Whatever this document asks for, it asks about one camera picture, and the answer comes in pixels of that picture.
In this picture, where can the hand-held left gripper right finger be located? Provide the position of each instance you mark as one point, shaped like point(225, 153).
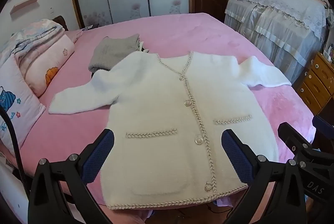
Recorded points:
point(236, 158)

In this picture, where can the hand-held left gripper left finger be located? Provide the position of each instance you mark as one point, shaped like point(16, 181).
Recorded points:
point(99, 156)

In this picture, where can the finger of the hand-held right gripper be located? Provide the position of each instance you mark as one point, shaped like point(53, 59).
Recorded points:
point(325, 132)
point(294, 135)

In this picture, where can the white fuzzy cardigan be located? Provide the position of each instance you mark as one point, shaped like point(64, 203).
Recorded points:
point(156, 109)

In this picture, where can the wooden drawer cabinet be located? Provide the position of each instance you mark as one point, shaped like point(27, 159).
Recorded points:
point(315, 83)

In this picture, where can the small white bottle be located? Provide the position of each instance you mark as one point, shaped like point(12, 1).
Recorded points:
point(331, 50)

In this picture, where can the white pillow with bag print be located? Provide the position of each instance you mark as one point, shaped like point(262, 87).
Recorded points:
point(18, 109)

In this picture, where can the white furniture panel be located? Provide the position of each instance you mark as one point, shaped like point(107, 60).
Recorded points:
point(11, 195)

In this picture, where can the grey knit sweater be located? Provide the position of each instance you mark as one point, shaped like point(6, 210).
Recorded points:
point(112, 51)

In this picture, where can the pink folded quilt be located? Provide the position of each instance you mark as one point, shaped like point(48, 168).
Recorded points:
point(49, 62)

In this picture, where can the white lace furniture cover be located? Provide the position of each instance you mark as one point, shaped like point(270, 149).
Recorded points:
point(274, 25)

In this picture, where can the pink bed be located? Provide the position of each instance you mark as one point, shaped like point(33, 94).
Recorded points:
point(195, 36)

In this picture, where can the floral folded blanket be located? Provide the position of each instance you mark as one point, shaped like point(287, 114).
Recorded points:
point(31, 36)

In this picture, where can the dark wooden headboard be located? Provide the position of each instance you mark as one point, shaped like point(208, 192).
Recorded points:
point(61, 21)

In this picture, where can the pink wall shelf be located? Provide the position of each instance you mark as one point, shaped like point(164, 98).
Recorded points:
point(24, 6)

